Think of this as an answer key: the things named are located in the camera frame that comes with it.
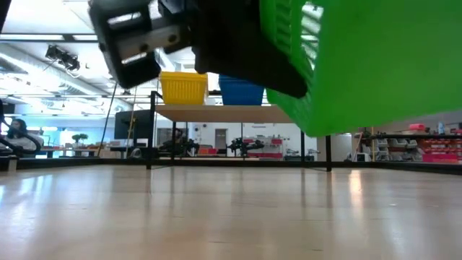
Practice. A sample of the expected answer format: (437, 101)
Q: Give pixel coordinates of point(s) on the black overhead camera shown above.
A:
(63, 57)

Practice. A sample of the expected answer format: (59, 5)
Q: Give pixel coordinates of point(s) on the black background robot arm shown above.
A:
(245, 145)
(180, 146)

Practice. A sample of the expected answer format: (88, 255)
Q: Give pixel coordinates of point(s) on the potted green plant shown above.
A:
(79, 136)

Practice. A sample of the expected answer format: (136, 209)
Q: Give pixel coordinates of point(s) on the black aluminium table frame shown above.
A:
(397, 167)

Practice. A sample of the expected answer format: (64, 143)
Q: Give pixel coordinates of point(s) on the grey door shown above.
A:
(221, 139)

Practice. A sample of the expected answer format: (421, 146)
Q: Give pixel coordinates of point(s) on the white cabinet red bins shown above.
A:
(270, 142)

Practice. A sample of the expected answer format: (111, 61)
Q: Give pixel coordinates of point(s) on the green slotted plastic basket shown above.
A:
(379, 65)

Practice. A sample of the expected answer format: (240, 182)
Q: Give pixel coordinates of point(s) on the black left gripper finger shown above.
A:
(234, 47)

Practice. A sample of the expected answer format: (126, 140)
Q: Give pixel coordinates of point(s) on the storage rack red bins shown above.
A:
(440, 148)

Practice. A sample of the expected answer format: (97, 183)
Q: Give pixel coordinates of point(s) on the person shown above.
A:
(18, 128)

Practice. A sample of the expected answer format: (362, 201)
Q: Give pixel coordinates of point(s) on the black screen panel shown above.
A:
(130, 124)

